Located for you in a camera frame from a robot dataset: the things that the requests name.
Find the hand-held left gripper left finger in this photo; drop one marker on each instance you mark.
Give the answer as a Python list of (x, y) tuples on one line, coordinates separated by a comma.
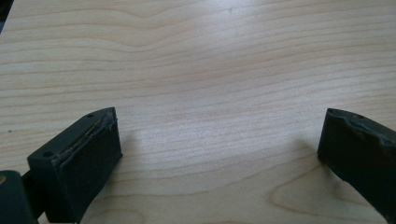
[(79, 165)]

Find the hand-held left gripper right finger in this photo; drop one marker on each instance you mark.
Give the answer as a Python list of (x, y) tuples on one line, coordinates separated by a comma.
[(358, 155)]

